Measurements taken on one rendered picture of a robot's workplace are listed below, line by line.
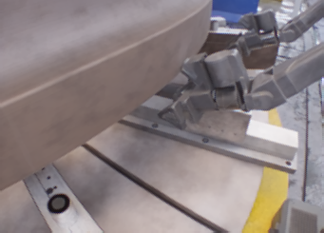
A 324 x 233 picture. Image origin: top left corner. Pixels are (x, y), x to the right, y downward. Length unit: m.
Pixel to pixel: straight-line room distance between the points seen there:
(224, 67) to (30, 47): 0.54
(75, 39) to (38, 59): 0.14
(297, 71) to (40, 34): 0.67
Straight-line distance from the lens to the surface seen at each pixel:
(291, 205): 1.51
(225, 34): 2.35
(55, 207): 0.80
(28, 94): 0.66
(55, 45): 0.77
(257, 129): 1.54
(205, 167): 1.45
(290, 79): 0.47
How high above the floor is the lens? 1.42
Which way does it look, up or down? 38 degrees down
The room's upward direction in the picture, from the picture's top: straight up
